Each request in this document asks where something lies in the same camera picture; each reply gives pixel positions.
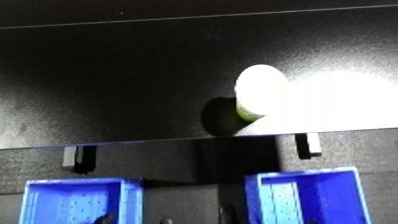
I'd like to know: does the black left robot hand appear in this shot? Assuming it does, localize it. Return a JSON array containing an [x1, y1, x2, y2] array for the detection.
[[90, 213, 118, 224]]

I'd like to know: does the white paper cup green band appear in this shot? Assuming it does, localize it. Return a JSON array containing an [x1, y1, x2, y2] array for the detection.
[[232, 64, 292, 123]]

